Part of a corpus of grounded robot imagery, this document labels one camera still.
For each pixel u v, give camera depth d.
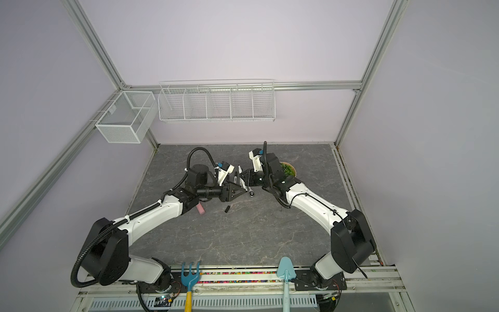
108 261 0.42
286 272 0.74
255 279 0.76
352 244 0.43
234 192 0.78
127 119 0.96
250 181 0.71
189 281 0.74
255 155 0.73
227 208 0.94
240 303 1.58
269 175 0.63
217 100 1.05
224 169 0.72
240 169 0.81
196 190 0.65
